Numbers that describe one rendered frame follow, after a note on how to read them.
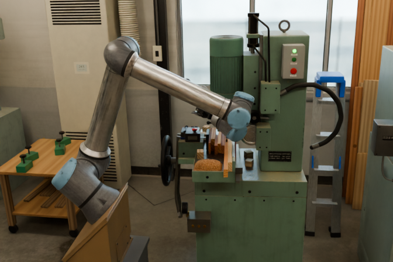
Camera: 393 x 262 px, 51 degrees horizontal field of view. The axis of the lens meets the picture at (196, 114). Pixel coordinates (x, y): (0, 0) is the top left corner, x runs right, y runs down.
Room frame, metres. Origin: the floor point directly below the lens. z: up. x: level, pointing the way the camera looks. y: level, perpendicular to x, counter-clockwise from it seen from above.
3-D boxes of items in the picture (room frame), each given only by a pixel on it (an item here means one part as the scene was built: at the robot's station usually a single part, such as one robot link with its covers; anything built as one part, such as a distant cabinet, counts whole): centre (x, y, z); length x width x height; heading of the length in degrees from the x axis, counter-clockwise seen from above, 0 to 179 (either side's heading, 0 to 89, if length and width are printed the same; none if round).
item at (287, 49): (1.97, -0.47, 1.40); 0.10 x 0.06 x 0.16; 85
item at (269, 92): (1.96, -0.36, 1.23); 0.09 x 0.08 x 0.15; 85
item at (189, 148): (2.13, 0.03, 0.92); 0.15 x 0.13 x 0.09; 175
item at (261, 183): (2.12, -0.29, 0.76); 0.57 x 0.45 x 0.09; 85
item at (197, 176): (2.12, -0.05, 0.87); 0.61 x 0.30 x 0.06; 175
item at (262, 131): (1.96, -0.33, 1.02); 0.09 x 0.07 x 0.12; 175
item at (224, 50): (2.13, -0.16, 1.35); 0.18 x 0.18 x 0.31
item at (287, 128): (2.11, -0.45, 1.16); 0.22 x 0.22 x 0.72; 85
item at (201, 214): (1.89, 0.00, 0.58); 0.12 x 0.08 x 0.08; 85
